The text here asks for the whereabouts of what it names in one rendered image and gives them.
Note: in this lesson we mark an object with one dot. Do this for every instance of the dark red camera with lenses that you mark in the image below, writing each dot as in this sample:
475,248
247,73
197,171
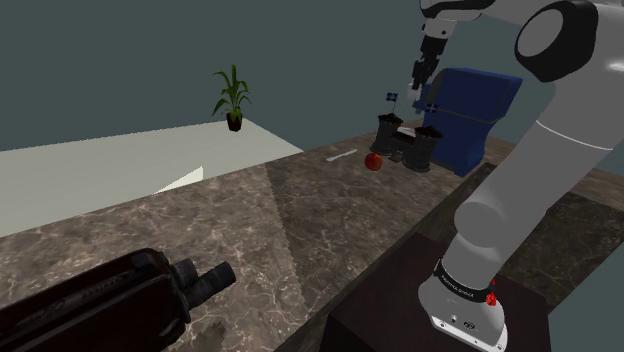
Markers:
97,307

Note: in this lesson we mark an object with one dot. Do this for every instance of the green potted plant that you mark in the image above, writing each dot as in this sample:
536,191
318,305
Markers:
233,100

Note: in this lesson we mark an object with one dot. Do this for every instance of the dark robot stand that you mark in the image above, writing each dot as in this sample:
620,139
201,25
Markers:
390,312

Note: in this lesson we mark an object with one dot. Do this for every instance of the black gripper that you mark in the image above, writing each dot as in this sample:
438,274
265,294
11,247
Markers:
431,50

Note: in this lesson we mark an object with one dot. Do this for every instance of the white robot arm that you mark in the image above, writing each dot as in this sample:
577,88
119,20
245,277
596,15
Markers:
531,185

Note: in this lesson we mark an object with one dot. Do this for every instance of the red apple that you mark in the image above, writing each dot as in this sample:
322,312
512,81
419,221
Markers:
373,161

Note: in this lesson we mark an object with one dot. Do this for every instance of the white table knife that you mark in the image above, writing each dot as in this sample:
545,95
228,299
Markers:
342,155

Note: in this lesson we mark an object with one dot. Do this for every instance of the black toy castle with flags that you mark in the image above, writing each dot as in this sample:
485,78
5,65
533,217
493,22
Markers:
407,141

